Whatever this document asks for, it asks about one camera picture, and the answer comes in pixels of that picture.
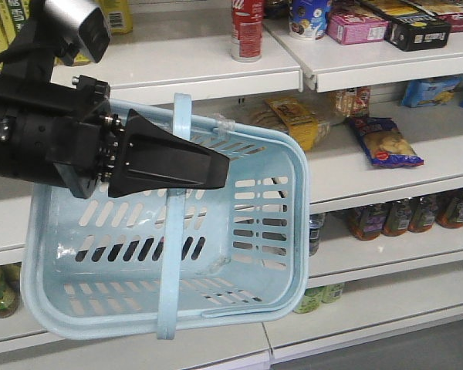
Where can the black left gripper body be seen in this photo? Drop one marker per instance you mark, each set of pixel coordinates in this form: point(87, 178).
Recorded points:
point(59, 132)

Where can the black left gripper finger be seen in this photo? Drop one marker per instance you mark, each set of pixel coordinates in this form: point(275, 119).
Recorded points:
point(151, 158)

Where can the light blue plastic basket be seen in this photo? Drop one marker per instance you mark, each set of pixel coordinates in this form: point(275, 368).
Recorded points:
point(165, 260)

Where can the red coke bottle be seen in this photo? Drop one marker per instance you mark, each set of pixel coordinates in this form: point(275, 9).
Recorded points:
point(246, 22)

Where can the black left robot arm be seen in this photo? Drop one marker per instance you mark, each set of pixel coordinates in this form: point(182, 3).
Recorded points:
point(31, 56)

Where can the white store shelf unit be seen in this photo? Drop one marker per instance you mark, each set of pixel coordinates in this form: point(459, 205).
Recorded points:
point(403, 303)

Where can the yellow label biscuit pack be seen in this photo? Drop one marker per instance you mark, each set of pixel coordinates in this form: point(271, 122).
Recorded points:
point(290, 116)

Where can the blue white cup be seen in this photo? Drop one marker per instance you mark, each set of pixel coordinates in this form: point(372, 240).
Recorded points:
point(308, 19)

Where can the blue chips bag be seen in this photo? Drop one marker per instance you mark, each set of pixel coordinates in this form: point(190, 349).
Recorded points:
point(383, 143)

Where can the pink snack box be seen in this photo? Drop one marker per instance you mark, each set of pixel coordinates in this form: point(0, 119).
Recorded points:
point(350, 28)

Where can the black snack box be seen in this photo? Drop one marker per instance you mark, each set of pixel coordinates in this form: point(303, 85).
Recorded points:
point(409, 28)

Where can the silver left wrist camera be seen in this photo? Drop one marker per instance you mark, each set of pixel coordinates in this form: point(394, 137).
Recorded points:
point(81, 27)

